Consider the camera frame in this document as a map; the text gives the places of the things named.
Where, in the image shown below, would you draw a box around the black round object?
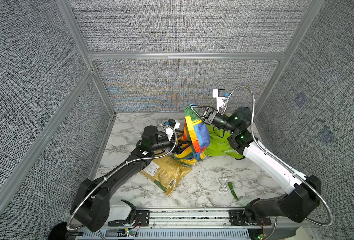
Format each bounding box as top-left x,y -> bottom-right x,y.
47,222 -> 83,240

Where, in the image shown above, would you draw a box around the right arm metal conduit cable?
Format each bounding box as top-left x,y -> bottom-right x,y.
224,85 -> 333,227

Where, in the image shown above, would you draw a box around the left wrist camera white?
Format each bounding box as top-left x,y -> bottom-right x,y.
165,119 -> 181,130

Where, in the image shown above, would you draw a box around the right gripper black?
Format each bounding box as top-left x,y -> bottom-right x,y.
192,106 -> 239,138

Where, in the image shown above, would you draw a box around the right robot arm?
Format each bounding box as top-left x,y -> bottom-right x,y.
188,105 -> 321,224

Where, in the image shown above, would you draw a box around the left arm metal conduit cable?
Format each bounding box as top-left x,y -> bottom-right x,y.
66,123 -> 178,232

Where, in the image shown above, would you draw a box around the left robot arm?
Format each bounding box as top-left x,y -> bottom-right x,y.
66,124 -> 183,232

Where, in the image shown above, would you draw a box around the aluminium front rail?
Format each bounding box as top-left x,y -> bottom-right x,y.
66,208 -> 321,240

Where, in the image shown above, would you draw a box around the gold snack bag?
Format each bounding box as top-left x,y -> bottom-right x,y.
141,156 -> 192,197

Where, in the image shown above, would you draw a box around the clear plastic blister piece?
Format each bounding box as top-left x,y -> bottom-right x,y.
218,177 -> 229,193

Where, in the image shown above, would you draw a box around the rainbow striped cloth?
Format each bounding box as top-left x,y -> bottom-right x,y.
173,105 -> 211,167

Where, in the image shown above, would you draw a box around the green chili pepper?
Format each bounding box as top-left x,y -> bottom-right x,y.
228,182 -> 239,201

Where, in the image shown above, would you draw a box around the lime green shorts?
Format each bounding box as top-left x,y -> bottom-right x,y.
204,125 -> 245,160

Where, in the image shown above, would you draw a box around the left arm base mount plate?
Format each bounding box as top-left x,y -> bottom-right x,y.
107,200 -> 150,228

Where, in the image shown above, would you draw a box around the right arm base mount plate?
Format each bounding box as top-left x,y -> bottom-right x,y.
228,209 -> 272,226

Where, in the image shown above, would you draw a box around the arm metal conduit cable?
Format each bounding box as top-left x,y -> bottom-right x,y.
224,85 -> 333,227
66,123 -> 178,232

